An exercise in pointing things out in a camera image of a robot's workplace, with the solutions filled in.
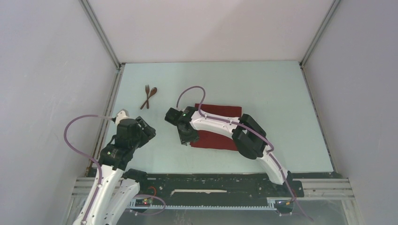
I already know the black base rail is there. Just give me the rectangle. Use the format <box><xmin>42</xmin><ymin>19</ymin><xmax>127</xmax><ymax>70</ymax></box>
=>
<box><xmin>139</xmin><ymin>173</ymin><xmax>304</xmax><ymax>208</ymax></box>

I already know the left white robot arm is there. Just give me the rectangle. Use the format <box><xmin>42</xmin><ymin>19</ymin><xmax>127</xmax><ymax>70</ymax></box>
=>
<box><xmin>73</xmin><ymin>116</ymin><xmax>156</xmax><ymax>225</ymax></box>

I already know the aluminium frame post left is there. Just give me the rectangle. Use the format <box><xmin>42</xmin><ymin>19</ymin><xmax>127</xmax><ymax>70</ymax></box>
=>
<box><xmin>79</xmin><ymin>0</ymin><xmax>121</xmax><ymax>70</ymax></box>

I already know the brown wooden spoon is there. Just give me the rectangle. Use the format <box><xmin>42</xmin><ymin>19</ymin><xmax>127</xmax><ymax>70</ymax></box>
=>
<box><xmin>140</xmin><ymin>87</ymin><xmax>158</xmax><ymax>110</ymax></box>

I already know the aluminium frame post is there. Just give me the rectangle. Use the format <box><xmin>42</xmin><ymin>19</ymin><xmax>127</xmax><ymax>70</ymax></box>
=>
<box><xmin>300</xmin><ymin>0</ymin><xmax>342</xmax><ymax>68</ymax></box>
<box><xmin>79</xmin><ymin>0</ymin><xmax>121</xmax><ymax>70</ymax></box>

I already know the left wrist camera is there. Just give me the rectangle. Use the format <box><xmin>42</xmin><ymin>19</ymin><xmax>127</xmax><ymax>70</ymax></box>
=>
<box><xmin>112</xmin><ymin>109</ymin><xmax>130</xmax><ymax>126</ymax></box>

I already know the brown wooden fork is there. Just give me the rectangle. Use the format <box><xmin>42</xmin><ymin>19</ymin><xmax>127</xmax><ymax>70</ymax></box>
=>
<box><xmin>145</xmin><ymin>85</ymin><xmax>150</xmax><ymax>109</ymax></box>

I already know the aluminium extrusion rail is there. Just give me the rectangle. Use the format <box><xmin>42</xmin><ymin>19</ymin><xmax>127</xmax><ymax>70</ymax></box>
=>
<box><xmin>299</xmin><ymin>179</ymin><xmax>354</xmax><ymax>200</ymax></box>

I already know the aluminium frame post right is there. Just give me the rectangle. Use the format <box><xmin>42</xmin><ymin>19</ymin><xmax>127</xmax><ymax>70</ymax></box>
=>
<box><xmin>300</xmin><ymin>0</ymin><xmax>342</xmax><ymax>68</ymax></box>

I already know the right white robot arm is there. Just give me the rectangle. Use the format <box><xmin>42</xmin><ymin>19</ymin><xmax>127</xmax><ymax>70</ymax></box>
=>
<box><xmin>165</xmin><ymin>106</ymin><xmax>292</xmax><ymax>196</ymax></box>

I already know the white cable duct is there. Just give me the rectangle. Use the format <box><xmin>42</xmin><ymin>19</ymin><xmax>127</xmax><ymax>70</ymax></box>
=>
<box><xmin>124</xmin><ymin>198</ymin><xmax>277</xmax><ymax>211</ymax></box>

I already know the red cloth napkin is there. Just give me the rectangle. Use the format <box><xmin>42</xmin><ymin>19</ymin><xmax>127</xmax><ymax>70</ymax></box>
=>
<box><xmin>190</xmin><ymin>104</ymin><xmax>242</xmax><ymax>151</ymax></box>

